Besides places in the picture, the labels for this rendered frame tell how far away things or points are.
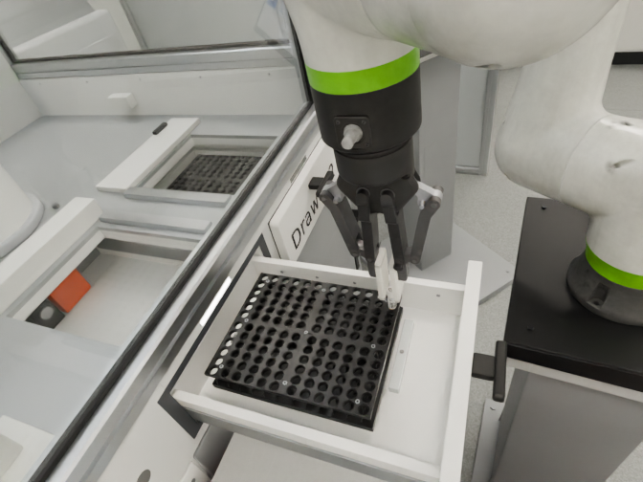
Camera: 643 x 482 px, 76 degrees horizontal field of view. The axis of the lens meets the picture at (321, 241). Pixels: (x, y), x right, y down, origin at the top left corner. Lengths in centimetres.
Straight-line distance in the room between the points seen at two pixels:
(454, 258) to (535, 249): 102
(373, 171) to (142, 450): 40
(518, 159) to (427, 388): 35
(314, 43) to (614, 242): 47
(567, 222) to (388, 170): 55
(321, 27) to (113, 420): 42
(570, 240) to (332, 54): 61
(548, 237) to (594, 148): 25
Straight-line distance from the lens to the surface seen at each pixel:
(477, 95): 212
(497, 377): 51
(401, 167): 38
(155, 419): 56
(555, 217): 88
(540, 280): 75
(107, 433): 51
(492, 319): 168
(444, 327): 63
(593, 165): 62
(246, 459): 67
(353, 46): 31
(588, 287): 72
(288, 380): 53
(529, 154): 65
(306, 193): 78
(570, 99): 65
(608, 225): 64
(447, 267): 177
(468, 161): 230
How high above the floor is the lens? 136
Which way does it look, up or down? 43 degrees down
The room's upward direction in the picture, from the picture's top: 14 degrees counter-clockwise
